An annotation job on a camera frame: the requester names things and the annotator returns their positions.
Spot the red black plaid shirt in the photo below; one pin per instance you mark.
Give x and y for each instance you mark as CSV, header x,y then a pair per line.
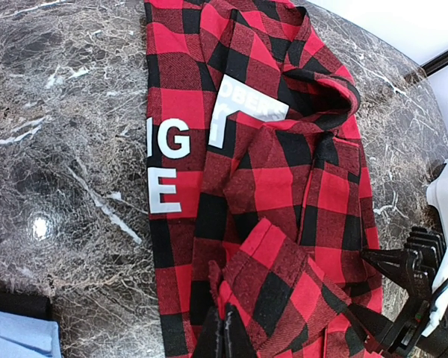
x,y
259,191

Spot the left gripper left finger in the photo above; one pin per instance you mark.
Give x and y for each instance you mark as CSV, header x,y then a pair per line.
x,y
212,335

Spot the folded light blue shirt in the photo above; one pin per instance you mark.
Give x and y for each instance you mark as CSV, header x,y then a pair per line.
x,y
21,336

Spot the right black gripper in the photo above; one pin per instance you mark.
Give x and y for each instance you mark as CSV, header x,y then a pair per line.
x,y
413,268

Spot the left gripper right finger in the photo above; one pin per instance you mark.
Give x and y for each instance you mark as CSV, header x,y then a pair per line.
x,y
236,340

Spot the right black frame post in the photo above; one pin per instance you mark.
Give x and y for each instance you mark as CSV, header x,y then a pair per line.
x,y
436,64

